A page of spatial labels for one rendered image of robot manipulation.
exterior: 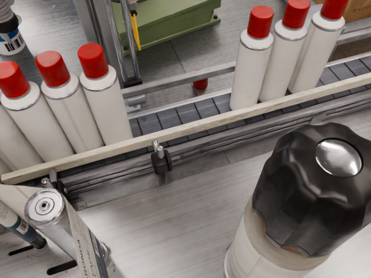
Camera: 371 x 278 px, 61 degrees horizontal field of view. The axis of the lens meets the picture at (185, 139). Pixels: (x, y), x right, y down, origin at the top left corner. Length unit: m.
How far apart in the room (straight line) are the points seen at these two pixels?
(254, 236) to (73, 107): 0.30
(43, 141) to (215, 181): 0.27
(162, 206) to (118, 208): 0.07
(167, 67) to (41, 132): 0.38
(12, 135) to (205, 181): 0.30
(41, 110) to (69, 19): 0.54
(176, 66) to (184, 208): 0.38
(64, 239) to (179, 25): 0.62
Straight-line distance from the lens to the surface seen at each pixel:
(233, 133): 0.59
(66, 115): 0.48
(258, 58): 0.51
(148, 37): 0.82
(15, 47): 0.91
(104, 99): 0.46
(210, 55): 0.80
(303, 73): 0.63
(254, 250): 0.31
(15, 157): 0.54
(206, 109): 0.61
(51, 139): 0.51
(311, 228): 0.23
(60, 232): 0.35
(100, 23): 0.57
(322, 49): 0.59
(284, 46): 0.54
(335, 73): 0.75
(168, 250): 0.49
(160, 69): 0.77
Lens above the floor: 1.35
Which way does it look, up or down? 55 degrees down
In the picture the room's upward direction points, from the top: 1 degrees counter-clockwise
